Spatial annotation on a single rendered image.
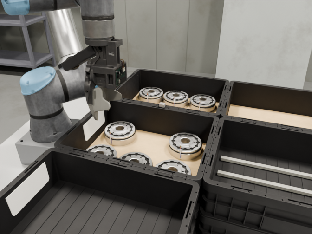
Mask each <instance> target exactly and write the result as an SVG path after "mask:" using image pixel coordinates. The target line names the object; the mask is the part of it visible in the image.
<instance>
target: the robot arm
mask: <svg viewBox="0 0 312 234"><path fill-rule="evenodd" d="M1 2H2V5H3V7H4V10H5V12H6V13H7V14H9V15H27V14H30V13H40V12H45V13H46V16H47V19H48V22H49V25H50V28H51V31H52V34H53V38H54V41H55V44H56V47H57V50H58V53H59V56H60V62H59V63H58V68H59V70H54V68H52V67H49V66H46V67H40V68H36V69H33V70H31V71H29V72H27V73H26V74H24V75H23V76H22V77H21V79H20V86H21V93H22V94H23V96H24V99H25V103H26V106H27V109H28V112H29V115H30V129H29V132H30V135H31V138H32V140H34V141H36V142H38V143H51V142H55V141H57V140H58V139H59V138H61V137H62V136H63V135H64V134H65V133H66V132H67V131H68V130H69V129H70V128H71V127H73V124H72V120H71V119H70V118H69V117H68V115H67V113H66V111H65V110H64V107H63V103H66V102H70V101H73V100H76V99H80V98H84V97H85V98H86V102H87V104H88V106H89V109H90V111H91V113H92V115H93V117H94V119H95V120H98V111H109V109H110V107H111V106H110V101H115V100H120V99H122V94H121V93H119V92H118V91H116V90H115V89H116V88H117V87H118V86H120V85H121V84H122V83H124V82H125V81H127V65H126V61H124V60H123V59H120V46H121V45H123V39H116V38H115V37H114V36H115V35H116V34H115V17H114V0H1ZM79 7H80V9H81V18H82V28H83V35H84V36H85V38H84V39H85V44H86V45H89V46H88V47H86V48H85V49H83V48H82V45H81V42H80V38H79V35H78V32H77V28H76V25H75V22H74V19H73V16H72V12H71V8H79ZM95 56H96V57H95ZM93 57H94V58H93ZM91 58H93V59H91ZM121 60H122V61H121Z"/></svg>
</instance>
